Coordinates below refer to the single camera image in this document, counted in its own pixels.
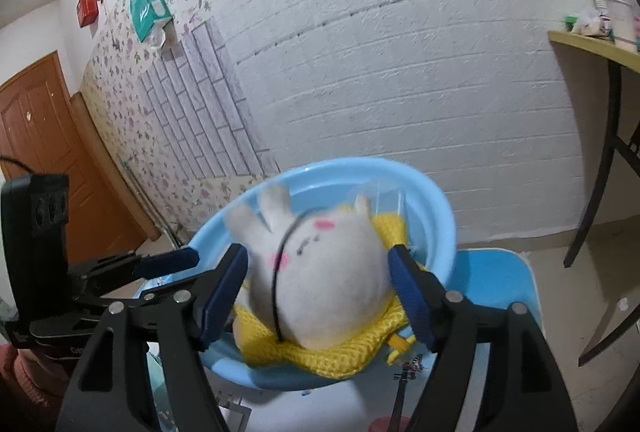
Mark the red wall box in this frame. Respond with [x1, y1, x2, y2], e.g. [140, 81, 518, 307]
[76, 0, 99, 29]

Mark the metal pipe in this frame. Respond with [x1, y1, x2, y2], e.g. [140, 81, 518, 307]
[117, 152, 183, 245]

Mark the clear bag of snacks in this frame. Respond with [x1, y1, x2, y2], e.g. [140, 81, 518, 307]
[571, 8, 613, 38]

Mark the white paper cup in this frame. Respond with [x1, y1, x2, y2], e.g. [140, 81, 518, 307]
[607, 0, 640, 49]

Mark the white plastic bag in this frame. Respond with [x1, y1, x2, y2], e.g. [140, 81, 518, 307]
[147, 17, 177, 50]

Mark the black cable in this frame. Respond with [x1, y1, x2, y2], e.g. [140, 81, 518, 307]
[0, 154, 32, 179]

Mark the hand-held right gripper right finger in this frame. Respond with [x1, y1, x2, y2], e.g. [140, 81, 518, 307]
[389, 244, 581, 432]

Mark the blue plastic basin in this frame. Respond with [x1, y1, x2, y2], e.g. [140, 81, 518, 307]
[189, 157, 457, 393]

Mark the dark trinket on strap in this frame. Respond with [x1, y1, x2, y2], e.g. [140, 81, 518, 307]
[391, 351, 427, 432]

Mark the white bunny plush toy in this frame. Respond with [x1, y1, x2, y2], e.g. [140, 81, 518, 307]
[223, 184, 398, 350]

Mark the person's left forearm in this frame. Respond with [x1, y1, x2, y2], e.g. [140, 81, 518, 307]
[0, 343, 68, 432]

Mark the green plastic bag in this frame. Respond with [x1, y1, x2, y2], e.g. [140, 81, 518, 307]
[130, 0, 172, 40]

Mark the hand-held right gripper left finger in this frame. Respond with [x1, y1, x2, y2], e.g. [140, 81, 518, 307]
[55, 243, 248, 432]

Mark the side table with black legs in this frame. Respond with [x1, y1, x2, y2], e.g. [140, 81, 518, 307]
[547, 29, 640, 367]

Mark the white rectangular frame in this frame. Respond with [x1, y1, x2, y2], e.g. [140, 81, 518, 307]
[217, 391, 252, 432]

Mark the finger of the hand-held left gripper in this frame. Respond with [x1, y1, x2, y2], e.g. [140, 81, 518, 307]
[70, 246, 201, 293]
[97, 268, 221, 308]

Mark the blue printed table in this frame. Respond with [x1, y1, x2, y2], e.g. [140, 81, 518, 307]
[145, 247, 541, 432]

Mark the orange wooden door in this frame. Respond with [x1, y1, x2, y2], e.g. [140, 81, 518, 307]
[0, 52, 161, 263]

